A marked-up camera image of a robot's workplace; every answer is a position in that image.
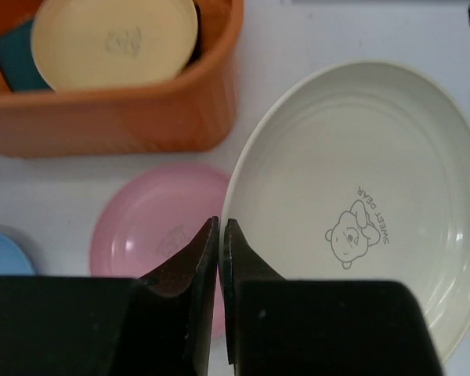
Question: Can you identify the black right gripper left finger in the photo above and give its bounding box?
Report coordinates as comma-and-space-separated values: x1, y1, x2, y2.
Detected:
0, 217, 219, 375

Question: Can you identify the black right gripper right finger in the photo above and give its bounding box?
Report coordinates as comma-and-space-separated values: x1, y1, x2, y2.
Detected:
222, 219, 443, 375

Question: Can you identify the pink round plate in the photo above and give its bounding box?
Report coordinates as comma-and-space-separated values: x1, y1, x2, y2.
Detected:
89, 163, 232, 342

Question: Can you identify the blue round plate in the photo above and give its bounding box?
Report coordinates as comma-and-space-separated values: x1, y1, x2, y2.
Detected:
0, 233, 36, 276

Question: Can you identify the cream white round plate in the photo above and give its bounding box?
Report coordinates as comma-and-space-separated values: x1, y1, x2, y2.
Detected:
222, 61, 470, 360

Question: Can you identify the yellow round plate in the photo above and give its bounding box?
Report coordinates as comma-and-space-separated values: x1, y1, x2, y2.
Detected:
31, 0, 199, 92

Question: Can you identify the teal square plate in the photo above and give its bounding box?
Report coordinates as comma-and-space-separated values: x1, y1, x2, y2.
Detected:
0, 19, 51, 92

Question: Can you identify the orange plastic bin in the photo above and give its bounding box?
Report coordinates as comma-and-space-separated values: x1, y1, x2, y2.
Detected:
0, 1, 244, 158

